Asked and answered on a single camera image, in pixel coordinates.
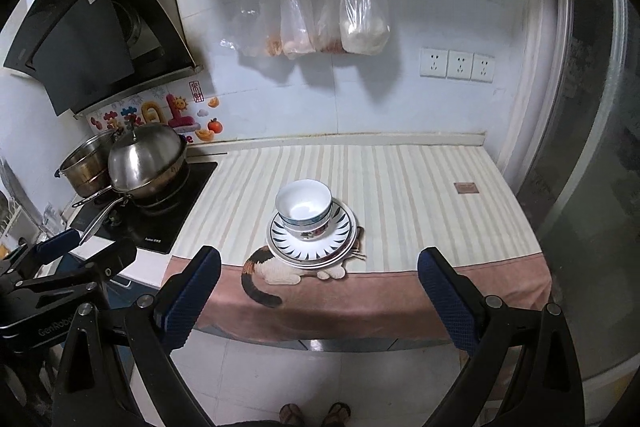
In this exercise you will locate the colourful wall stickers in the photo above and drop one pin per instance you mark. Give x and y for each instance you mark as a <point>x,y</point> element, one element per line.
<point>165,112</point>

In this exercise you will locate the steel wok lid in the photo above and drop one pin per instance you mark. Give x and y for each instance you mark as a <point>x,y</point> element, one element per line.
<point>145,152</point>

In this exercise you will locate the black induction cooktop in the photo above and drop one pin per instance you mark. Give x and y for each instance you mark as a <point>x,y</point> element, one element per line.
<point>165,217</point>

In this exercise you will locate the steel wok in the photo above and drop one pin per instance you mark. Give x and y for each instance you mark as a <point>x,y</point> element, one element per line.
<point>165,184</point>

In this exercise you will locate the person's left foot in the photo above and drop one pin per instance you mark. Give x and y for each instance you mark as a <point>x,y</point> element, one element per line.
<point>291,416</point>

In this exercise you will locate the blue cabinet drawer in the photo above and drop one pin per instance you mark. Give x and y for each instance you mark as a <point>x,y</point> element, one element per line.
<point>137,292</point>

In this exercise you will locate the stainless steel pot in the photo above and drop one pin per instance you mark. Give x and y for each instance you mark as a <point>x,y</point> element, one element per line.
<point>85,167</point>

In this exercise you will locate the person's foot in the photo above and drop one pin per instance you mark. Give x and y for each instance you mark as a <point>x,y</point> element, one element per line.
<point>336,414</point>
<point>291,416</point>

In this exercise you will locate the frosted glass sliding door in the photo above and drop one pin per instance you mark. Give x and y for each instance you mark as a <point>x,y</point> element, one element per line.
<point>590,157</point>

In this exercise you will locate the striped tablecloth with cat print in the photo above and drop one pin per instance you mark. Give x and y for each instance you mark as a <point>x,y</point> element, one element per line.
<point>400,207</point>

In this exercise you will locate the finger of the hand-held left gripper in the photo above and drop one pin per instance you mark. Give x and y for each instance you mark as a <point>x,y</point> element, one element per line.
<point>55,242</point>
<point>110,259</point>

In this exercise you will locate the black range hood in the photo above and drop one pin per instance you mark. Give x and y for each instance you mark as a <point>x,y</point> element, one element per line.
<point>85,32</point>

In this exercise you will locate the brown cloth label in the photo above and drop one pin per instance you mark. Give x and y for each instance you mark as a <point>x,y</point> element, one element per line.
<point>467,188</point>

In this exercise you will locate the white wall outlet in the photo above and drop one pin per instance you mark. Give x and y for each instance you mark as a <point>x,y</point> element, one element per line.
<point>483,68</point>
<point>459,65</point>
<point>433,63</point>

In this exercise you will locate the white bowl blue rim band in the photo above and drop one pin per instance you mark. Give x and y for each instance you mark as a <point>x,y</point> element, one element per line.
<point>302,204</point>

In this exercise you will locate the person's right foot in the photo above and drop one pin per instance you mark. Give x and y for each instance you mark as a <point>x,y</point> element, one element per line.
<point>336,414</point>

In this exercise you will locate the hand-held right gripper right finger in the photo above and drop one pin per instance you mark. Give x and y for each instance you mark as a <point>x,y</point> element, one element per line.
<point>445,302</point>

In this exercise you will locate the white plate blue leaf pattern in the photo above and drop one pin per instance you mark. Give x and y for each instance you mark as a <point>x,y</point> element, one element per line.
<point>339,229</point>

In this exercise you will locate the white dish rack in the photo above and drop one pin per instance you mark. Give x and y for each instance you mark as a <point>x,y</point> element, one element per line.
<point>12,227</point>

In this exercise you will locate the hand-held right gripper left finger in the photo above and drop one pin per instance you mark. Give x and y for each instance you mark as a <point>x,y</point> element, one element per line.
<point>192,289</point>

